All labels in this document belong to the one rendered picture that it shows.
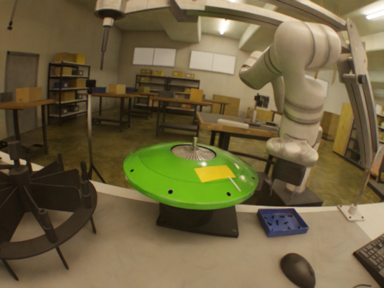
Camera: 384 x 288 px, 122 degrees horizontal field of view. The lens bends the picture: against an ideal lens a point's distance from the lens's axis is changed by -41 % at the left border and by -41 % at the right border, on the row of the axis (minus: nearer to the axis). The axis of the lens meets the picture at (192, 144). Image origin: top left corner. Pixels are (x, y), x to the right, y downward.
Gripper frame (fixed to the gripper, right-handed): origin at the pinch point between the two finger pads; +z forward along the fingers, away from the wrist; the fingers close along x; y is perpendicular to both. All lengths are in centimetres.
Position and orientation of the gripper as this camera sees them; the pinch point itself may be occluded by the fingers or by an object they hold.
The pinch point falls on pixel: (279, 198)
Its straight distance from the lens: 47.4
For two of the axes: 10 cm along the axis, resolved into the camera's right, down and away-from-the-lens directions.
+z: 1.8, 7.7, 6.1
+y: 6.0, -5.8, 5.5
